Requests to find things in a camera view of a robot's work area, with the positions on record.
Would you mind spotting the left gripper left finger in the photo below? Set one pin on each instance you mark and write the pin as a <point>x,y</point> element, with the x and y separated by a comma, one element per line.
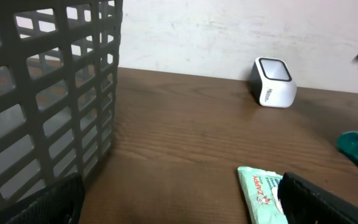
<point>59,203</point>

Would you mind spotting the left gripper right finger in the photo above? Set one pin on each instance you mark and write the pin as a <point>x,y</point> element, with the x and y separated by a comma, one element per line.
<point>305,202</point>

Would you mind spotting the teal wet wipes pack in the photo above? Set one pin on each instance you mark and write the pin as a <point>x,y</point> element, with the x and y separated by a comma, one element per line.
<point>260,189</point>

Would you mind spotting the white barcode scanner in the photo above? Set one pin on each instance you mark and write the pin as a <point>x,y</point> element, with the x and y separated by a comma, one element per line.
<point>271,83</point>

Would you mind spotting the grey plastic shopping basket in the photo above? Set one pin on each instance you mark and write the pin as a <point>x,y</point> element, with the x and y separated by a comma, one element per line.
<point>58,78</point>

